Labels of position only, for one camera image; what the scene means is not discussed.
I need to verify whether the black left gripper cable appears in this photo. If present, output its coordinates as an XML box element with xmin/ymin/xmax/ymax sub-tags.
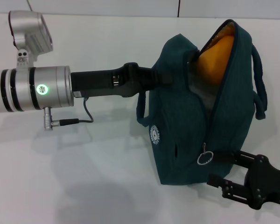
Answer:
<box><xmin>43</xmin><ymin>97</ymin><xmax>94</xmax><ymax>131</ymax></box>

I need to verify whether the dark teal insulated lunch bag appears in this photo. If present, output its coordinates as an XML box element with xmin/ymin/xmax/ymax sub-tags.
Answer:
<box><xmin>136</xmin><ymin>19</ymin><xmax>267</xmax><ymax>186</ymax></box>

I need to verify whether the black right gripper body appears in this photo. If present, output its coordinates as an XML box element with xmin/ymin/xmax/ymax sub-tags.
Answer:
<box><xmin>244</xmin><ymin>154</ymin><xmax>280</xmax><ymax>211</ymax></box>

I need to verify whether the yellow pear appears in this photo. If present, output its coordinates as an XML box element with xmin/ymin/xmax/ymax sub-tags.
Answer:
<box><xmin>197</xmin><ymin>35</ymin><xmax>235</xmax><ymax>86</ymax></box>

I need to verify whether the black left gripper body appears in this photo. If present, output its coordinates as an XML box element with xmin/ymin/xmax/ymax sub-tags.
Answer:
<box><xmin>70</xmin><ymin>69</ymin><xmax>119</xmax><ymax>98</ymax></box>

